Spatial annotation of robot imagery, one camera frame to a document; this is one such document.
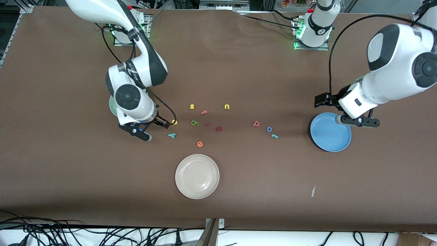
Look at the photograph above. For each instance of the teal foam letter y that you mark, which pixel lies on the teal foam letter y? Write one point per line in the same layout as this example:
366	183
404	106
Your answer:
172	135

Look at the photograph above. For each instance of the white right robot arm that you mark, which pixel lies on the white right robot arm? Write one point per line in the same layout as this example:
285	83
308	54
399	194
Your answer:
136	71

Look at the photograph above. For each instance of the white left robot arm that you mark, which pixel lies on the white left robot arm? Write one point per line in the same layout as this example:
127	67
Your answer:
392	68

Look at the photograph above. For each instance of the blue plate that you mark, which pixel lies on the blue plate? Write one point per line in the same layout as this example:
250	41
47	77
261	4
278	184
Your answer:
330	136

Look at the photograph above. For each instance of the green plate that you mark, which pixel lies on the green plate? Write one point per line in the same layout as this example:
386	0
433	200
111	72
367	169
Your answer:
112	106

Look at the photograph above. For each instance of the cream plate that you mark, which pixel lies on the cream plate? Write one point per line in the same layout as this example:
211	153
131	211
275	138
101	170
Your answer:
197	176

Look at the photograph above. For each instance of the dark red foam letter k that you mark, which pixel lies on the dark red foam letter k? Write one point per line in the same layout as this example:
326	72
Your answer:
219	129

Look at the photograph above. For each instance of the white paper scrap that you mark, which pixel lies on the white paper scrap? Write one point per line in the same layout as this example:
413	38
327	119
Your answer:
313	191

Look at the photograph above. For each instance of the grey table support strut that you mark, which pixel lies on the grey table support strut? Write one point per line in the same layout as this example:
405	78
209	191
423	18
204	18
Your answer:
208	237

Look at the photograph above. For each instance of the brown cardboard box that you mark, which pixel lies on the brown cardboard box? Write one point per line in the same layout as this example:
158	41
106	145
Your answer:
416	241

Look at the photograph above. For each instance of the silver metal box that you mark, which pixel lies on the silver metal box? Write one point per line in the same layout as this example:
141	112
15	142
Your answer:
223	4

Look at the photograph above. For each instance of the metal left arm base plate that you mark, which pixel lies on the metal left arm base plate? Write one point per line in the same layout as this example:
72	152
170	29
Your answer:
307	48

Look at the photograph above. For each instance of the metal table edge bracket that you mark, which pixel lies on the metal table edge bracket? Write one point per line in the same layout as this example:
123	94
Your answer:
220	222

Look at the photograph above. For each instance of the aluminium frame profile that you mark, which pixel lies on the aluminium frame profile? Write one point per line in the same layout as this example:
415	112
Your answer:
418	16

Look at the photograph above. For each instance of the aluminium table side rail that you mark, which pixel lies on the aluminium table side rail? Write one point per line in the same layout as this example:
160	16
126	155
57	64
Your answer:
10	37

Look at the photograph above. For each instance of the aluminium corner bracket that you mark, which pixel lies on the aluminium corner bracket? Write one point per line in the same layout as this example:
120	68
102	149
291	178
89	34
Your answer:
26	8

